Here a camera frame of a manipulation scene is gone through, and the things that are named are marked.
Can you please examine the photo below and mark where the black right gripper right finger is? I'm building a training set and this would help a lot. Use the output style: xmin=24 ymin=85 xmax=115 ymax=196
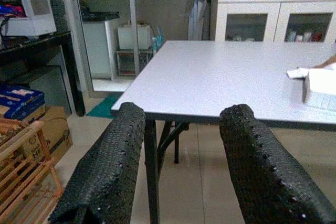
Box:
xmin=219 ymin=103 xmax=336 ymax=224

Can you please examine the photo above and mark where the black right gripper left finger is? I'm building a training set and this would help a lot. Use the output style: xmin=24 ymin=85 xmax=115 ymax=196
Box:
xmin=48 ymin=101 xmax=146 ymax=224

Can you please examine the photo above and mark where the teal floor mat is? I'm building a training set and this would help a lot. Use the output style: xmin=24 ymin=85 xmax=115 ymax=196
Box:
xmin=86 ymin=95 xmax=122 ymax=119

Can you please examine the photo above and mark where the brown cardboard box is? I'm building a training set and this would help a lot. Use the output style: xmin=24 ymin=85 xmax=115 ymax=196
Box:
xmin=25 ymin=105 xmax=74 ymax=167

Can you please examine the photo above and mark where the wooden slatted rack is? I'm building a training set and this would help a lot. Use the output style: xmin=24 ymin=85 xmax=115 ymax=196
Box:
xmin=0 ymin=118 xmax=65 ymax=224

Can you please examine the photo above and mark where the small metal stand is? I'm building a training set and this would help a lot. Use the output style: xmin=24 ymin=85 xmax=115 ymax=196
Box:
xmin=115 ymin=47 xmax=154 ymax=77

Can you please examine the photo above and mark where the white cardboard carton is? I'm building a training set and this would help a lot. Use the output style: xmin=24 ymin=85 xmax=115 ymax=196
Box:
xmin=301 ymin=62 xmax=336 ymax=112

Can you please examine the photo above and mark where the blue printed box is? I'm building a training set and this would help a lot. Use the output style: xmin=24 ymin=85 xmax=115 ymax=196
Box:
xmin=0 ymin=84 xmax=46 ymax=120

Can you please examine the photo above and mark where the grey folding table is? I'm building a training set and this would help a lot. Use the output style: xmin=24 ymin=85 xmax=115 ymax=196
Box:
xmin=110 ymin=40 xmax=336 ymax=224

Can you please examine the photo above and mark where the crumpled white tissue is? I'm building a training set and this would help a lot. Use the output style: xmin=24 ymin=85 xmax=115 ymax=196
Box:
xmin=286 ymin=67 xmax=311 ymax=80

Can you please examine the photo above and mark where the white low cupboard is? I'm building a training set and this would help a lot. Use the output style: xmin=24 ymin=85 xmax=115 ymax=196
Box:
xmin=82 ymin=19 xmax=119 ymax=81

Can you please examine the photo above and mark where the white plastic water container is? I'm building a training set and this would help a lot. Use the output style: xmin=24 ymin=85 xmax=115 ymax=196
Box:
xmin=117 ymin=23 xmax=153 ymax=51

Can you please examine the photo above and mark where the brown cardboard piece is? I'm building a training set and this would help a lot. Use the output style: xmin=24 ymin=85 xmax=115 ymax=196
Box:
xmin=313 ymin=54 xmax=336 ymax=69

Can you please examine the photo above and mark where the black side table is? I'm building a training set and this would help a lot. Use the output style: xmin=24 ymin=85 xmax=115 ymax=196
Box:
xmin=0 ymin=31 xmax=86 ymax=117

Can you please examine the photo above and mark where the white glass-door cabinet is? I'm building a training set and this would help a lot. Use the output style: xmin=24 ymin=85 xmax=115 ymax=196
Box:
xmin=214 ymin=0 xmax=336 ymax=44

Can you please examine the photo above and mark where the aluminium door frame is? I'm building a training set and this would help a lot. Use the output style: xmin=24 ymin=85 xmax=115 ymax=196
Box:
xmin=127 ymin=0 xmax=140 ymax=76

